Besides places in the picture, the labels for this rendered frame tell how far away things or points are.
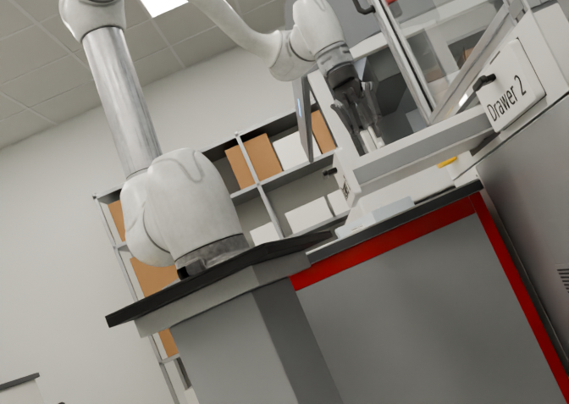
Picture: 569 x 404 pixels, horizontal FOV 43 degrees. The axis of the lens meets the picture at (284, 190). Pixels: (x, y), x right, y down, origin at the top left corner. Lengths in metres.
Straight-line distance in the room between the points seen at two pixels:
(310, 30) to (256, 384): 0.90
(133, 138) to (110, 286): 4.55
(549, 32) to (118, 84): 0.98
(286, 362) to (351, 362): 0.43
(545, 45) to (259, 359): 0.74
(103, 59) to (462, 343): 1.09
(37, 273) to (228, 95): 2.20
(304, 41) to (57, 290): 4.76
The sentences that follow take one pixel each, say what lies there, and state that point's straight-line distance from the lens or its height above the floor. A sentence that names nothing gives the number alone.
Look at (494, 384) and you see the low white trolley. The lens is 1.84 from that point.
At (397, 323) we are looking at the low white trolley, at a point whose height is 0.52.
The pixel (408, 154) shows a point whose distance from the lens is 1.57.
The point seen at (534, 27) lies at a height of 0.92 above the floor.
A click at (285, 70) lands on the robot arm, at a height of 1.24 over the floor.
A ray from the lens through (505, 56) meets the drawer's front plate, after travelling 1.35.
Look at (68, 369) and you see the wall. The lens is 6.35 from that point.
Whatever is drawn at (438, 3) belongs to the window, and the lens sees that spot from 1.71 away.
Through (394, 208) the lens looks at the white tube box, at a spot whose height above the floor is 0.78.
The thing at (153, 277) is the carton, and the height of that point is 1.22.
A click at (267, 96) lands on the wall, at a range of 6.15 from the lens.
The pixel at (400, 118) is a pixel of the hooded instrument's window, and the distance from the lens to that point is 2.57.
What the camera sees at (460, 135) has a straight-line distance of 1.60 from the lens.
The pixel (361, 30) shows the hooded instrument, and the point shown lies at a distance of 2.62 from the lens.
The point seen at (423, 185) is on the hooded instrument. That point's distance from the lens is 2.51.
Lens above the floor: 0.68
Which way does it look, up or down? 8 degrees up
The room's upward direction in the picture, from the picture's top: 24 degrees counter-clockwise
